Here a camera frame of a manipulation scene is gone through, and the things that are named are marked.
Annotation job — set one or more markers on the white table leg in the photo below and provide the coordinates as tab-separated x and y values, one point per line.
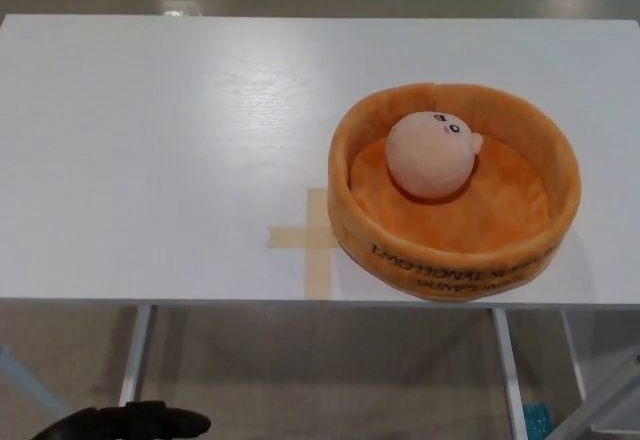
572	355
135	360
507	370

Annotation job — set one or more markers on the orange plush round basket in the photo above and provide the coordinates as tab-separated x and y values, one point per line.
452	200

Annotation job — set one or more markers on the light blue metal bar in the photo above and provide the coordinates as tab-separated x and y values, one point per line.
25	385

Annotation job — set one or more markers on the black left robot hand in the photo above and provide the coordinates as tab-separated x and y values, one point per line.
140	422

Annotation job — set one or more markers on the pink round plush toy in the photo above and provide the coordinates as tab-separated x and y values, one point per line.
430	155

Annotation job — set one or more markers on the beige masking tape cross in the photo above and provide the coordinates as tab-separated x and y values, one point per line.
312	250

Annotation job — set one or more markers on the teal patterned object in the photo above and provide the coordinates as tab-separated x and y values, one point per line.
537	420

